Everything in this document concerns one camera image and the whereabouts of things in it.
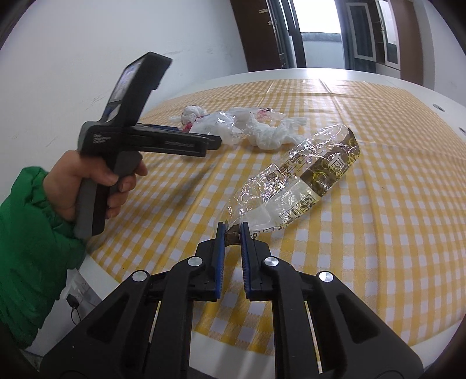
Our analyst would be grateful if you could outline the black plug with cable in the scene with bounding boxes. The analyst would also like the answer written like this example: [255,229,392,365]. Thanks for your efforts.
[66,294,82,327]

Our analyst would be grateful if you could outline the yellow checked tablecloth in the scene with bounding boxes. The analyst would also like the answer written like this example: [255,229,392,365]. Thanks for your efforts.
[84,78,466,356]

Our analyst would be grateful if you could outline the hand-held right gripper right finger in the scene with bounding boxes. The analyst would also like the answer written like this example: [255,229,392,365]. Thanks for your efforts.
[239,222,425,379]

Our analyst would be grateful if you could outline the white wall socket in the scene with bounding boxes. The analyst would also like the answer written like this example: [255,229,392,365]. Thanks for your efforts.
[66,275,91,297]

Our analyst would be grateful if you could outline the translucent white plastic bag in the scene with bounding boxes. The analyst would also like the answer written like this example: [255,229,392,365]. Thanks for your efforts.
[187,110,252,147]

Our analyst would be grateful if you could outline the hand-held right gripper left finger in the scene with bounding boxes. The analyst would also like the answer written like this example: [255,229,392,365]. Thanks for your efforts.
[40,222,228,379]

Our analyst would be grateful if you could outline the person's left forearm green sleeve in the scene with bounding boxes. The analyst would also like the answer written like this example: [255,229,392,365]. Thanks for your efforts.
[0,166,88,350]

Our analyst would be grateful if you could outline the white red-print plastic bag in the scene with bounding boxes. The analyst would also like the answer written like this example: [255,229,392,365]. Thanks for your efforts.
[242,107,309,151]

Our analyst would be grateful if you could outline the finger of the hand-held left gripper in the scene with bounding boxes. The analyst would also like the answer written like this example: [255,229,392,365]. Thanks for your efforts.
[197,133,222,151]
[136,123,199,136]

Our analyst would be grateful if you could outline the glass balcony door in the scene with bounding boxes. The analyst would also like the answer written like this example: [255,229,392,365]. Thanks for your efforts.
[269,0,346,70]

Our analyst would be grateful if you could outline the brown cabinet with mirror door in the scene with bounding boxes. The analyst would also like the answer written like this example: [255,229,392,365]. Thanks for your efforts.
[375,0,419,79]

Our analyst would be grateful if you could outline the clear printed plastic wrapper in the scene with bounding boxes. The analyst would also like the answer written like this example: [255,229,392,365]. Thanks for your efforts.
[226,123,361,245]

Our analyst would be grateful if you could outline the white framed glass door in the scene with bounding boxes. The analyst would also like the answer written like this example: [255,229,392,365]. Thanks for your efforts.
[345,2,377,62]

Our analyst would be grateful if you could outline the small white tissue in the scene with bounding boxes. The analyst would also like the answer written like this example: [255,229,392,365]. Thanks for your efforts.
[168,105,209,126]

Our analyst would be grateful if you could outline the dark brown wardrobe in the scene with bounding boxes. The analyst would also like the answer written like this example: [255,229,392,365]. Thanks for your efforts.
[229,0,288,73]

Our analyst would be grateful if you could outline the person's left hand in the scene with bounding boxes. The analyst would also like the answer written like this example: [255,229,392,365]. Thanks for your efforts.
[43,149,149,222]

